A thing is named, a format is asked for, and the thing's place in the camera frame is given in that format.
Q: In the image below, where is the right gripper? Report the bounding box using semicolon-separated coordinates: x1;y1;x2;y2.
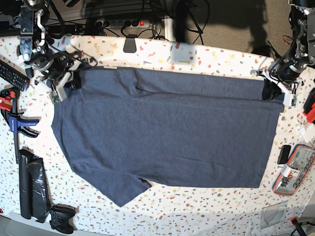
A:
34;55;97;102

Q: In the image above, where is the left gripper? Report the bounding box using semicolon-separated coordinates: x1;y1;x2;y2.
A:
256;69;299;106

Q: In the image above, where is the blue T-shirt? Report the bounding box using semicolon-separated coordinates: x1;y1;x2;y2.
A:
52;68;284;207

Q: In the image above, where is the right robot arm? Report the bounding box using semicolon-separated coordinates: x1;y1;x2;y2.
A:
17;0;98;103

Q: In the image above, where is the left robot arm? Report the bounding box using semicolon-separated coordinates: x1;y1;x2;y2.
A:
257;0;315;106

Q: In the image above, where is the red black clamp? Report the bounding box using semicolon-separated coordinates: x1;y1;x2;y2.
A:
303;88;315;123

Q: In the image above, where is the black TV remote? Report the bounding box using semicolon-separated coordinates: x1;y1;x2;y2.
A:
0;60;30;91

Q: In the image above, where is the white plastic part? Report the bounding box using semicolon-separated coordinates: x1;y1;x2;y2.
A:
297;120;315;143

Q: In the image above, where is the blue black bar clamp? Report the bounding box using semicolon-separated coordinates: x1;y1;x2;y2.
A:
0;87;39;164

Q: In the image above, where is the small black box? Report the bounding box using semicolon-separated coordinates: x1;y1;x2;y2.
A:
277;145;291;165

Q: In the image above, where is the orange blue tool case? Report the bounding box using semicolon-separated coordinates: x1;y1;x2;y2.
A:
272;144;315;196

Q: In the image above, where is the terrazzo pattern table cloth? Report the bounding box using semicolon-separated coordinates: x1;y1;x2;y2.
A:
0;35;315;236

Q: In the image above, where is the black plastic bag roll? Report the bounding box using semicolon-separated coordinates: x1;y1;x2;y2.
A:
19;149;52;223

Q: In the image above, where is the clear plastic sheet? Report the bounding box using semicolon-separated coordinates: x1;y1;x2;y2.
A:
259;201;287;229

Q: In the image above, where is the black game controller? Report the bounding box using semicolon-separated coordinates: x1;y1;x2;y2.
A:
49;206;76;235

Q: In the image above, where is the white power strip red switch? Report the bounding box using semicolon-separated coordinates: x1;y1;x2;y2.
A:
95;19;150;29

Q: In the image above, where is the black table clamp bracket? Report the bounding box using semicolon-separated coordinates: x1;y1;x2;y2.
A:
123;34;137;53

